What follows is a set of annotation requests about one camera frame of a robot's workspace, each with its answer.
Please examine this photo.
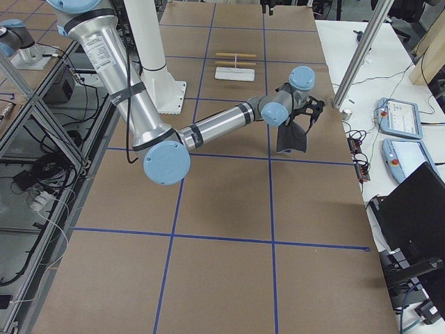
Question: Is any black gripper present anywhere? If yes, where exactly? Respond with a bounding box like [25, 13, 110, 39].
[295, 95, 325, 134]

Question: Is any grey blue-backed towel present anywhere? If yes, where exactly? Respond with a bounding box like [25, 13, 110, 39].
[276, 118, 309, 153]

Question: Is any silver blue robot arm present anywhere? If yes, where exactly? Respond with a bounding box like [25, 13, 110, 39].
[51, 1, 325, 185]
[1, 19, 50, 70]

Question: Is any wooden towel rack white base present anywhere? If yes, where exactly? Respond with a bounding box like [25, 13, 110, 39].
[214, 52, 257, 82]

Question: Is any small silver cylinder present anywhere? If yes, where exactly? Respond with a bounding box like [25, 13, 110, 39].
[341, 109, 353, 121]

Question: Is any upper teach pendant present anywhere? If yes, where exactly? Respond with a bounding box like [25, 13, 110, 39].
[375, 97, 423, 139]

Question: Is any teach pendant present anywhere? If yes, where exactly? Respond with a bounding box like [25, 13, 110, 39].
[382, 138, 438, 184]
[375, 97, 423, 139]

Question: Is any lower teach pendant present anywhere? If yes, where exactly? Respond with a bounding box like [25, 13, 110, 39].
[382, 138, 438, 184]

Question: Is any black monitor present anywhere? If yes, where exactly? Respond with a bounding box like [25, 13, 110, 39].
[368, 161, 445, 283]

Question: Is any black power box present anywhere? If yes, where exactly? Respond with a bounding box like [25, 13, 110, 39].
[45, 77, 75, 103]

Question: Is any aluminium frame post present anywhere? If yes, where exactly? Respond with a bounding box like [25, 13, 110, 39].
[332, 0, 394, 109]

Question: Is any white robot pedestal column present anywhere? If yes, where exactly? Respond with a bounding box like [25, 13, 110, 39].
[124, 0, 186, 115]

